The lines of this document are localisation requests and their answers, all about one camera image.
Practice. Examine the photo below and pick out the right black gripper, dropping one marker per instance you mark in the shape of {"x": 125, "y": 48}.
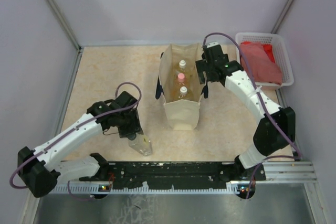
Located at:
{"x": 202, "y": 66}

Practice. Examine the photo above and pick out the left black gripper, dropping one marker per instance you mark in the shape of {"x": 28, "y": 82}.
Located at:
{"x": 135, "y": 127}

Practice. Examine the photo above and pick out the yellow liquid bottle white cap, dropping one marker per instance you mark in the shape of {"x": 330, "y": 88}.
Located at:
{"x": 181, "y": 67}

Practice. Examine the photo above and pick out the pink cap orange bottle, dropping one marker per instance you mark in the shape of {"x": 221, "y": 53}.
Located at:
{"x": 182, "y": 80}

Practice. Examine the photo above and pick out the clear bottle black cap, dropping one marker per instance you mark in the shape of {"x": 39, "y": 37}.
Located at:
{"x": 141, "y": 144}

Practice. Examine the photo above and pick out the amber bottle white cap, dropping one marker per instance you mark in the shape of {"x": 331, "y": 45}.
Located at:
{"x": 182, "y": 93}

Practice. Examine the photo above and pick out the beige canvas bag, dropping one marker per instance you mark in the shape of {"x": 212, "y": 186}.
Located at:
{"x": 181, "y": 114}

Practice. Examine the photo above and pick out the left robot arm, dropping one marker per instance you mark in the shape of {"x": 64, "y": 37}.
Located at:
{"x": 43, "y": 167}

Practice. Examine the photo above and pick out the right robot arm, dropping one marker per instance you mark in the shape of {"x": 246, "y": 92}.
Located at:
{"x": 275, "y": 124}

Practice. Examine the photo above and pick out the pink red cloth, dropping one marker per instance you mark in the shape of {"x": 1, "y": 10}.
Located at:
{"x": 262, "y": 62}

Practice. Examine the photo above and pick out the white plastic basket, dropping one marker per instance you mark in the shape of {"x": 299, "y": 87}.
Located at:
{"x": 279, "y": 51}

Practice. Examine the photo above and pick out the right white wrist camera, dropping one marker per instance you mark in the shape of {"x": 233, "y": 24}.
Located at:
{"x": 211, "y": 44}

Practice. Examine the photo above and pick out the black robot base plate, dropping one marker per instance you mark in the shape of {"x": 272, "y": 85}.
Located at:
{"x": 195, "y": 176}

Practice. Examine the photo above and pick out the aluminium rail frame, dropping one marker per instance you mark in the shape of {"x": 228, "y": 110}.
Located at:
{"x": 295, "y": 172}

